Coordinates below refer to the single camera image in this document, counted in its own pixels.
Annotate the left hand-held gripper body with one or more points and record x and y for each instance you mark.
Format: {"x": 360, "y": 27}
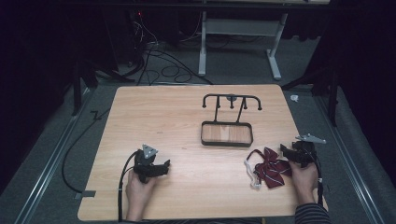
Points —
{"x": 144, "y": 165}

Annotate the white paper scrap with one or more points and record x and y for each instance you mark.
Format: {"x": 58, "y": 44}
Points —
{"x": 294, "y": 98}

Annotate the black metal stand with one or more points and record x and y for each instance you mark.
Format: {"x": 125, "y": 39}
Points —
{"x": 77, "y": 90}
{"x": 332, "y": 93}

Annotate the white metal desk frame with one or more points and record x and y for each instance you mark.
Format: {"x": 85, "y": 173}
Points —
{"x": 239, "y": 27}

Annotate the black metal rack with tray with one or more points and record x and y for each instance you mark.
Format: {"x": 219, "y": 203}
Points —
{"x": 227, "y": 134}

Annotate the metal floor rail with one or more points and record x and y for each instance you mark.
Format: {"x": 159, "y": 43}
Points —
{"x": 351, "y": 168}
{"x": 49, "y": 158}

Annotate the person's left hand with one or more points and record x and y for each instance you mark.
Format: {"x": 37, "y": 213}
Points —
{"x": 138, "y": 190}

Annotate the person's right hand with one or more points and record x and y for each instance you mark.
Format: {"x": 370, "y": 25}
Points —
{"x": 303, "y": 182}

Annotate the grey tape strip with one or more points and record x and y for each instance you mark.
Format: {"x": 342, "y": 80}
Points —
{"x": 85, "y": 194}

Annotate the maroon striped bow tie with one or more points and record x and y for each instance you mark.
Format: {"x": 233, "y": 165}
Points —
{"x": 271, "y": 170}

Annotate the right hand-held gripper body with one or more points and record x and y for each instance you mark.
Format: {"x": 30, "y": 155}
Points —
{"x": 304, "y": 153}

